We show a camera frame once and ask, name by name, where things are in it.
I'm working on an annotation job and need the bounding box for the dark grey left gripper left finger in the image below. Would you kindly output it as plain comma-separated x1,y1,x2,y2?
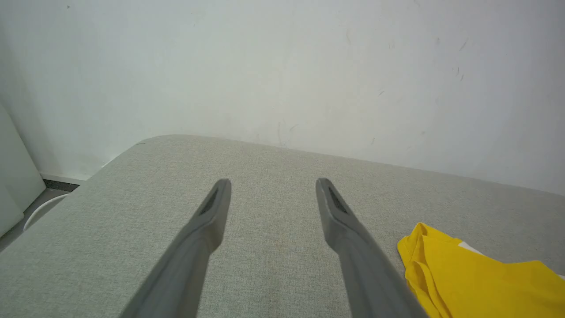
119,178,233,318

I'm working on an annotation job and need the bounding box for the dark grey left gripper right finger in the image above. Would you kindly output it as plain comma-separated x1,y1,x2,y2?
315,178,429,318

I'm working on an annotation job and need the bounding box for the yellow cloth garment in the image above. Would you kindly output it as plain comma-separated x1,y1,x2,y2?
397,222,565,318

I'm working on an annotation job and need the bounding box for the white flat panel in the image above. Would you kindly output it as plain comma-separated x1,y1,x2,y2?
0,104,47,238

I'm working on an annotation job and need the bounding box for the white power cable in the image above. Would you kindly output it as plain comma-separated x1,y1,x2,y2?
23,193,71,233

